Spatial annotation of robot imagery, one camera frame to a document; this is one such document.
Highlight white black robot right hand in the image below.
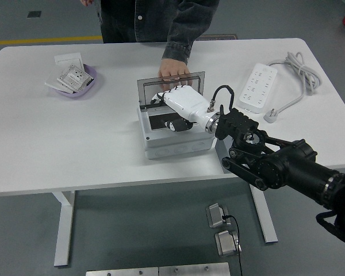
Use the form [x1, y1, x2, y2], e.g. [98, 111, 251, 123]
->
[149, 85, 217, 133]

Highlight person's left hand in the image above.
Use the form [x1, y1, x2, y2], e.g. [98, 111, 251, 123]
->
[158, 58, 194, 89]

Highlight grey box with clear lid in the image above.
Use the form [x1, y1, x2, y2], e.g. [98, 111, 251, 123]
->
[136, 71, 216, 160]

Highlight person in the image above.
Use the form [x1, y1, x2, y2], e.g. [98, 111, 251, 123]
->
[95, 0, 190, 44]

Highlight dark floor sign plate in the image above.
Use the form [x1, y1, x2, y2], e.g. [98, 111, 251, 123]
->
[195, 33, 238, 41]

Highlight white paper leaflet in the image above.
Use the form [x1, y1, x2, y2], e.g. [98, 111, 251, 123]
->
[53, 53, 83, 68]

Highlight white power strip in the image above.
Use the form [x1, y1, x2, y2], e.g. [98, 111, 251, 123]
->
[237, 63, 278, 114]

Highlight purple plastic tray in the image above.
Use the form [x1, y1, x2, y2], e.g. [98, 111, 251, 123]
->
[47, 63, 99, 98]

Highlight white printed socket panel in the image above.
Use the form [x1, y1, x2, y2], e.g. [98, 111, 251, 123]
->
[57, 64, 94, 94]

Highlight plain white panel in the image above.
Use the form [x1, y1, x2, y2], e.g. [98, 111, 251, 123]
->
[44, 68, 72, 93]

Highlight metal floor pedal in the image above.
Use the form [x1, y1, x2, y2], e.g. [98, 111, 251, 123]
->
[214, 229, 242, 258]
[206, 203, 232, 229]

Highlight white table leg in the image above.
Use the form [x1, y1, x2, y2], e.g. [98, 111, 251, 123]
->
[247, 174, 278, 244]
[52, 190, 76, 267]

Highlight white power cord with plug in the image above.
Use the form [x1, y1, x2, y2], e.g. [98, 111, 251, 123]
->
[263, 51, 323, 124]

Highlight black floor cable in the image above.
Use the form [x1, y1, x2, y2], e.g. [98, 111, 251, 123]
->
[223, 214, 244, 276]

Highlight metal base plate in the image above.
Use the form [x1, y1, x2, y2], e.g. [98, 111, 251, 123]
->
[158, 262, 231, 276]
[85, 267, 159, 276]

